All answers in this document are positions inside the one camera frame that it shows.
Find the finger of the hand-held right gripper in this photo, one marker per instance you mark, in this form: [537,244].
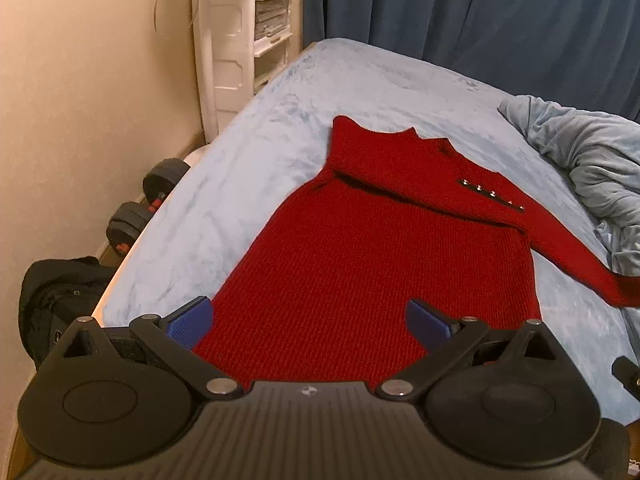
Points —
[629,372]

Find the black dumbbell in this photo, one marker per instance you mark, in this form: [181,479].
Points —
[167,177]
[127,222]

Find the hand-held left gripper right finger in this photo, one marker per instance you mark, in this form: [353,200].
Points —
[427,324]

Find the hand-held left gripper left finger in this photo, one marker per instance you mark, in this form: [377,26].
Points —
[192,322]

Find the white plastic drawer unit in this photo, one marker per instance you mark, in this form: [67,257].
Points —
[230,50]

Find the red knit sweater dress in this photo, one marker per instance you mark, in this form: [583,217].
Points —
[350,260]

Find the stack of papers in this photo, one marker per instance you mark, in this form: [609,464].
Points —
[272,17]

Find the dark blue curtain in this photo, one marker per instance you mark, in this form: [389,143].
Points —
[475,15]

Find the black bag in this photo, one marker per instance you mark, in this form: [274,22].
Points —
[55,290]

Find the bed with light blue cover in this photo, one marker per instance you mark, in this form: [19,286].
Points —
[240,170]

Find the crumpled grey-blue blanket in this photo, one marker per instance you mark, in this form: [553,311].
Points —
[595,155]

